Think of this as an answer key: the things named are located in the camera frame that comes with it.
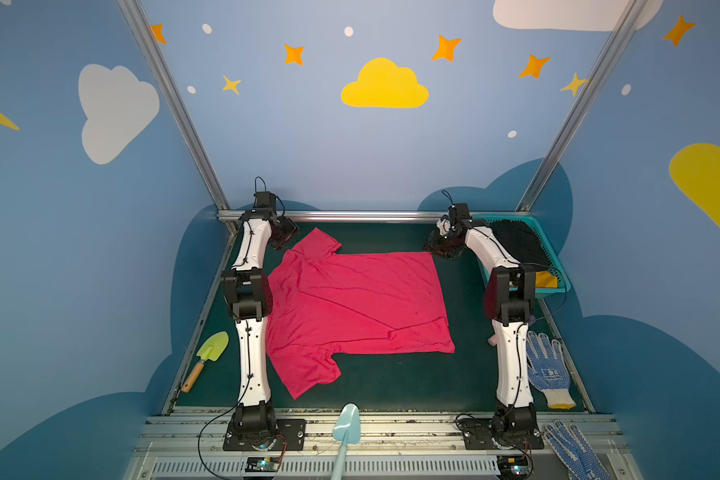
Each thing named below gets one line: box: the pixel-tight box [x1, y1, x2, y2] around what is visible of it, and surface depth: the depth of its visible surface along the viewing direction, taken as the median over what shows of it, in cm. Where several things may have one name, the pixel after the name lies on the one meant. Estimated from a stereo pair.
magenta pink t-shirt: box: [267, 228, 456, 399], surface depth 100 cm
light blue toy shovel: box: [330, 403, 361, 480], surface depth 77 cm
